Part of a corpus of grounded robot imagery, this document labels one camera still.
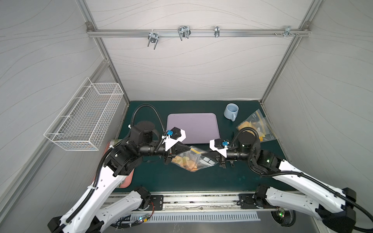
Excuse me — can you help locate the resealable bag with duck print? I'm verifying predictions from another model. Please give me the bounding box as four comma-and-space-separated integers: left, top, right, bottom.
172, 146, 218, 172

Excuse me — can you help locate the resealable bag table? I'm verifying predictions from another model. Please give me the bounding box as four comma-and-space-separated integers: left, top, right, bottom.
237, 109, 269, 137

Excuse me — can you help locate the clear resealable bag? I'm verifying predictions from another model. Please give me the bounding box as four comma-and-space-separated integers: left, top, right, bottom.
259, 117, 278, 142

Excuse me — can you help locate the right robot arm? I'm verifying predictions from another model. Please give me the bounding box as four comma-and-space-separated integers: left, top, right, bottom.
209, 127, 373, 233

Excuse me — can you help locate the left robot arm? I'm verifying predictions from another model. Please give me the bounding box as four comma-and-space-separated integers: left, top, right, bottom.
48, 104, 190, 233

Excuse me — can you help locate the lilac plastic tray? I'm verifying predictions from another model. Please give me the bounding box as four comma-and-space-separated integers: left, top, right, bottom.
167, 113, 220, 145

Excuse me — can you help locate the light blue ceramic mug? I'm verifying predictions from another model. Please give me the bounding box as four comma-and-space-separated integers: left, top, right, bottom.
224, 103, 239, 122

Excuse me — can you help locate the pink tray with checked cloth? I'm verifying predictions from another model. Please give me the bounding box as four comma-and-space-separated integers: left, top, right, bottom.
103, 139, 135, 188

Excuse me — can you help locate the metal hook clamp left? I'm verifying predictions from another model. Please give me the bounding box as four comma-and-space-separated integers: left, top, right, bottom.
147, 31, 159, 50

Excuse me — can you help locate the metal hook clamp middle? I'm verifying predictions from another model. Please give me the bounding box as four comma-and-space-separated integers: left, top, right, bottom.
177, 26, 191, 41

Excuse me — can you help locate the metal hook clamp small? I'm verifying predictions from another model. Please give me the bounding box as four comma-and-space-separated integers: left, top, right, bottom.
214, 26, 220, 38

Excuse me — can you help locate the metal hook clamp right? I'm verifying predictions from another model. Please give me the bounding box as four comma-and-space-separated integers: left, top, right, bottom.
274, 26, 300, 38

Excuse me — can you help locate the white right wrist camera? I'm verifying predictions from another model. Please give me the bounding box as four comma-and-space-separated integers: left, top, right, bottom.
209, 138, 230, 158

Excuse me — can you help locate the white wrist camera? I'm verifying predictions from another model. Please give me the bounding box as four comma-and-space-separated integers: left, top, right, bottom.
163, 127, 186, 151
209, 138, 230, 158

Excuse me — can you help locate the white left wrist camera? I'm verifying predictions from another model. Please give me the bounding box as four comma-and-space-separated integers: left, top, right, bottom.
163, 127, 186, 151

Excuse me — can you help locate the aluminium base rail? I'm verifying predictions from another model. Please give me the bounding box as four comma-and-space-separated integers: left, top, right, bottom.
101, 190, 292, 212

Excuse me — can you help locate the white wire basket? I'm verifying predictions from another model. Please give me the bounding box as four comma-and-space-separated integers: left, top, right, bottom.
44, 78, 123, 151

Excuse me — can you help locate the aluminium cross rail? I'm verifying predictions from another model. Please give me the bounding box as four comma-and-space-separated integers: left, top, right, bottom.
87, 28, 311, 38

